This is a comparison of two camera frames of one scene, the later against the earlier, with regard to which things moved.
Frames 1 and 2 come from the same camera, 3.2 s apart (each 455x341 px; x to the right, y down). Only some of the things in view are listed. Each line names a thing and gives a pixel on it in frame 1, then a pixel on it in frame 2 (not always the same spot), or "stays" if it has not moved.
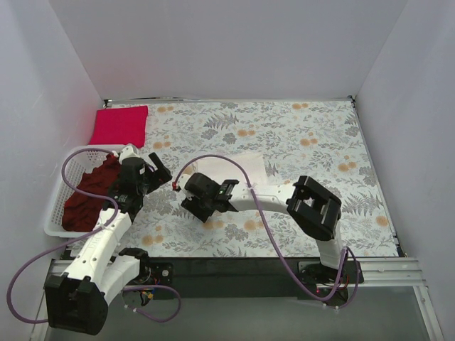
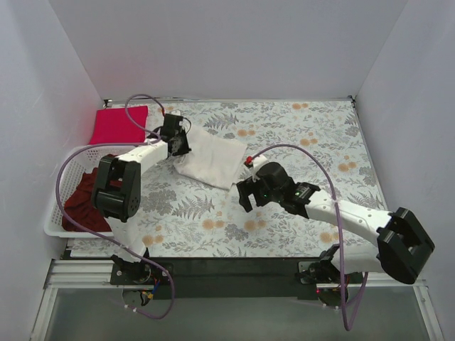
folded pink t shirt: (120, 126) stays
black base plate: (310, 278) stays
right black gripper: (194, 207) → (247, 192)
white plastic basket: (79, 160) stays
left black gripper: (156, 174) → (179, 145)
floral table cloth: (262, 143) stays
